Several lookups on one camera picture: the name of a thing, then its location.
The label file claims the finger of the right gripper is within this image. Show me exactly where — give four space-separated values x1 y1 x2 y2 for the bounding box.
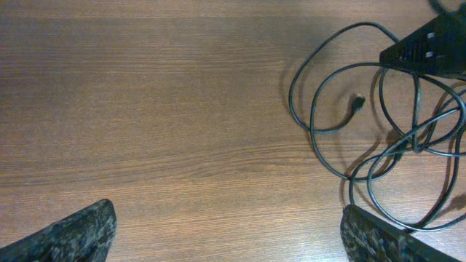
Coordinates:
379 7 465 79

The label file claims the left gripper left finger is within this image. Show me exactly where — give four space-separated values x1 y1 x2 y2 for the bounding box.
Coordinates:
1 199 117 262

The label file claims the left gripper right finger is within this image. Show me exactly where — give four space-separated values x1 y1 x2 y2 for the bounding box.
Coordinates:
340 205 459 262

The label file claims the black USB cable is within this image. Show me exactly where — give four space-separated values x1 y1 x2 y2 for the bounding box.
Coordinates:
288 21 466 183

